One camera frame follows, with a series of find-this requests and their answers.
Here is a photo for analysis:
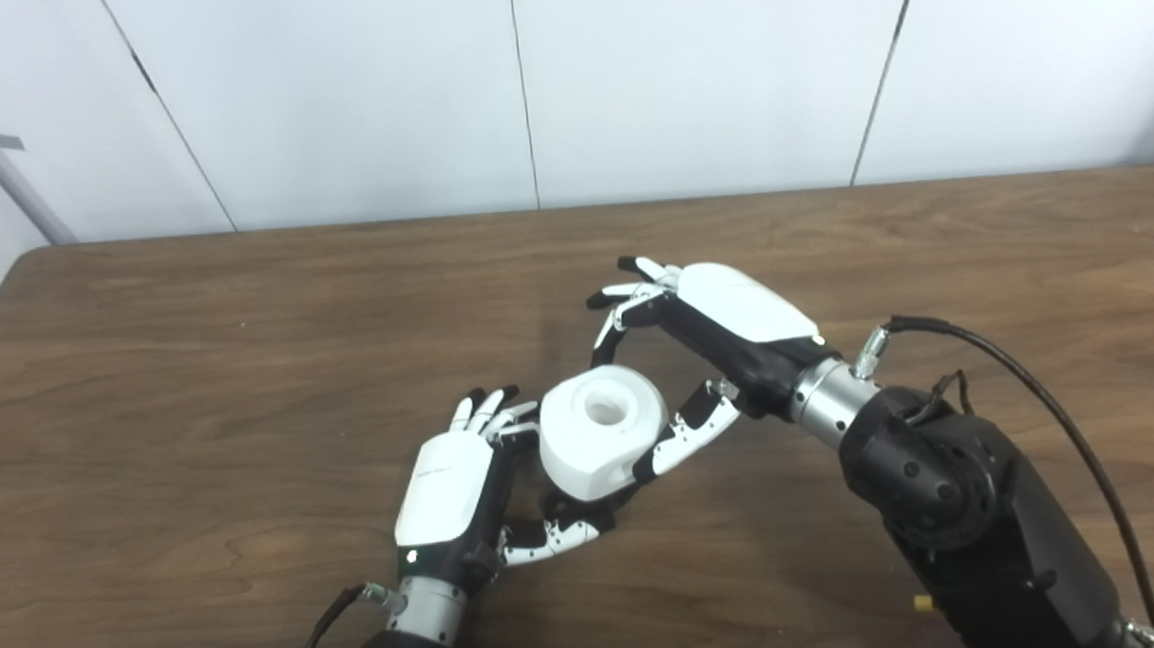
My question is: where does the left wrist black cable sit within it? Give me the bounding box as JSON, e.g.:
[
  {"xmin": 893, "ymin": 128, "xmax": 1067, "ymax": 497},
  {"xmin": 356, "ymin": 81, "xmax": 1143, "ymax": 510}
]
[{"xmin": 271, "ymin": 580, "xmax": 409, "ymax": 648}]

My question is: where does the round white piece with holes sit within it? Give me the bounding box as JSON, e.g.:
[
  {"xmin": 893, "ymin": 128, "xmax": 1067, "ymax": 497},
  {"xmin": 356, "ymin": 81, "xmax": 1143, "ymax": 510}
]
[{"xmin": 536, "ymin": 363, "xmax": 674, "ymax": 503}]

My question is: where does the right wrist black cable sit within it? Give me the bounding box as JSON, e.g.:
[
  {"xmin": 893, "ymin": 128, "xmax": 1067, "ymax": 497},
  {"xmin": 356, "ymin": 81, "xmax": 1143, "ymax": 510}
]
[{"xmin": 849, "ymin": 300, "xmax": 1154, "ymax": 648}]

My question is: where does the black flanged holder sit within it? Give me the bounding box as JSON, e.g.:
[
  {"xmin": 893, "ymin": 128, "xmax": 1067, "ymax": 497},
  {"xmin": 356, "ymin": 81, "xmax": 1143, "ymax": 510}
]
[{"xmin": 545, "ymin": 483, "xmax": 643, "ymax": 539}]

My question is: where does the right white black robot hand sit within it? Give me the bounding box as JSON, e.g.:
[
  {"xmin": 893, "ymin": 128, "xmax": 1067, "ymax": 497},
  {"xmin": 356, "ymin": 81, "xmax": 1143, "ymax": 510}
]
[{"xmin": 583, "ymin": 243, "xmax": 849, "ymax": 486}]

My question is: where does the thin black wrist wire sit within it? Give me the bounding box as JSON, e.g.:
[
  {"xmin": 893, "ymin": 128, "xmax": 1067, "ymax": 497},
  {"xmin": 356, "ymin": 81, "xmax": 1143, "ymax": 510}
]
[{"xmin": 906, "ymin": 369, "xmax": 975, "ymax": 427}]

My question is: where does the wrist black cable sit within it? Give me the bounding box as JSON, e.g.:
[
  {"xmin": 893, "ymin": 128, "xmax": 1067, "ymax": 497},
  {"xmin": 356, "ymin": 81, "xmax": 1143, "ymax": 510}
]
[
  {"xmin": 271, "ymin": 580, "xmax": 409, "ymax": 648},
  {"xmin": 849, "ymin": 300, "xmax": 1154, "ymax": 648}
]

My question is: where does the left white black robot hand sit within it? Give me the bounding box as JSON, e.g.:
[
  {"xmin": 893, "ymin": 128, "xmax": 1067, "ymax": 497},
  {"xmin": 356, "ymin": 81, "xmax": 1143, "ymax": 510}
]
[{"xmin": 385, "ymin": 378, "xmax": 620, "ymax": 598}]

